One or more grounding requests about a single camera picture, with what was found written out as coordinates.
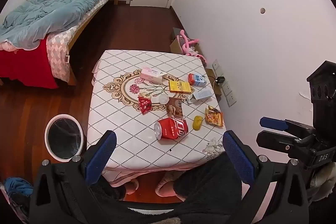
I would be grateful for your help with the light blue duvet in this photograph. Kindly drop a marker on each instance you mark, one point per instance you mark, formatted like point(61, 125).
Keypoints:
point(29, 23)

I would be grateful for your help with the brown snack packet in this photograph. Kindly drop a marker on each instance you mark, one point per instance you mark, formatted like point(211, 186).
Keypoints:
point(174, 108)

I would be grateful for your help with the yellow flat box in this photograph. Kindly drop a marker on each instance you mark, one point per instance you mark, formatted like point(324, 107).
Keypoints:
point(180, 87)

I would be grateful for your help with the black fuzzy trouser leg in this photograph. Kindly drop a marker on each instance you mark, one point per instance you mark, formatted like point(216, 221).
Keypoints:
point(212, 193)

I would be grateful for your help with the right pink slipper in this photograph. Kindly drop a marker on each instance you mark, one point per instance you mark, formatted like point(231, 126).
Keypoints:
point(165, 187)

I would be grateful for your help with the red small wrapper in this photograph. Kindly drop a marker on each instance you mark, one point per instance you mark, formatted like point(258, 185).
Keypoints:
point(144, 104)

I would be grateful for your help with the pink tissue box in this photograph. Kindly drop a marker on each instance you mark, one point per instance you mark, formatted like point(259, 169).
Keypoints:
point(152, 75)

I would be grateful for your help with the red blue milk carton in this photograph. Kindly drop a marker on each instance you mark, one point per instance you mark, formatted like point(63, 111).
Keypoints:
point(195, 79)

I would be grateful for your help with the wooden bed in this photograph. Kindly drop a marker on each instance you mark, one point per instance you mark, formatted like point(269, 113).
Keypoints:
point(86, 16)

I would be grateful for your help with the clear plastic cup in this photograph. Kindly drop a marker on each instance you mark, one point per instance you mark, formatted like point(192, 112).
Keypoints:
point(160, 99)

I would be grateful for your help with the pink toy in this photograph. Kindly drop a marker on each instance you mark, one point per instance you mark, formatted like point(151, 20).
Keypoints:
point(187, 47)

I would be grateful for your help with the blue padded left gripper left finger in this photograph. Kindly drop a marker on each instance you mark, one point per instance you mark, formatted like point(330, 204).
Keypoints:
point(97, 156)

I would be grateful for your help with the pink slipper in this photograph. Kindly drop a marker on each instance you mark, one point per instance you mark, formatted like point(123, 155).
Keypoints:
point(131, 186)
point(165, 187)

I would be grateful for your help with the left pink slipper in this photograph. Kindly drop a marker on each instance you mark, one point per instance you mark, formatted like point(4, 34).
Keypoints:
point(131, 186)

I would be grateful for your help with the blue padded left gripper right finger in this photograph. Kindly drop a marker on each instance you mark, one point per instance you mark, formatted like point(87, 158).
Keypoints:
point(242, 157)

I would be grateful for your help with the red blanket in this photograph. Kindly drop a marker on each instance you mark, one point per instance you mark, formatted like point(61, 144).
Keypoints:
point(31, 68)

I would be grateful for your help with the pink checkered bedsheet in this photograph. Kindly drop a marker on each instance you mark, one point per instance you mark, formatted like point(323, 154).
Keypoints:
point(58, 53)

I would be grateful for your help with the cardboard box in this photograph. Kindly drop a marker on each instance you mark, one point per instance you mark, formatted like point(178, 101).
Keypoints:
point(175, 46)

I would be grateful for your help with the white patterned tablecloth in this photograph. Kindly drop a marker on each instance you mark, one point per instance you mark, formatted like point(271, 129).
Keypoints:
point(114, 106)

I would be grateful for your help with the blue clothing pile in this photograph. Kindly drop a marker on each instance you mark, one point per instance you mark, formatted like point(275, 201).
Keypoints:
point(16, 185)

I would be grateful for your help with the black power adapter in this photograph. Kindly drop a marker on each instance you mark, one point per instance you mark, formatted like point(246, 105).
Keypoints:
point(220, 80)

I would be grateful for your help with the white round trash bin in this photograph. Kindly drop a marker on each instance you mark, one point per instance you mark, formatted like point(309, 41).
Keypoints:
point(64, 137)

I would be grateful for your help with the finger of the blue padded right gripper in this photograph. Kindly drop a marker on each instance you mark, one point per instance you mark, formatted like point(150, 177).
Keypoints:
point(280, 143)
point(274, 123)

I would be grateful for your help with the white blue carton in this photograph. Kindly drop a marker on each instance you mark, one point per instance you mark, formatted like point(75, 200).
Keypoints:
point(203, 94)

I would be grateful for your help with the orange yellow snack bag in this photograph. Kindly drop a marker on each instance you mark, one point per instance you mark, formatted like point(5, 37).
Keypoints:
point(214, 116)

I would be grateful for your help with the crushed red cola can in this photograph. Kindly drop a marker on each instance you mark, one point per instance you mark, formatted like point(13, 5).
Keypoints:
point(170, 128)

